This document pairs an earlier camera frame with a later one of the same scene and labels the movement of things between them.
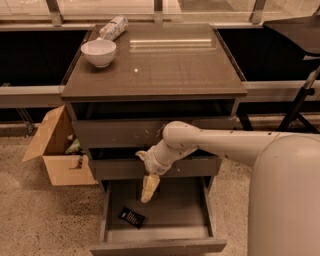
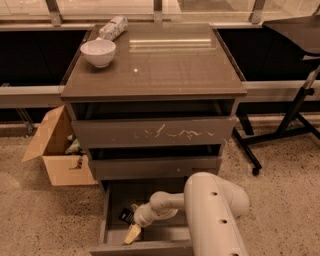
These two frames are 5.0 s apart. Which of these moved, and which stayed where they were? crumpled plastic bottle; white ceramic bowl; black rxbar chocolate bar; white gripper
Moved: white gripper
Stayed: black rxbar chocolate bar; crumpled plastic bottle; white ceramic bowl
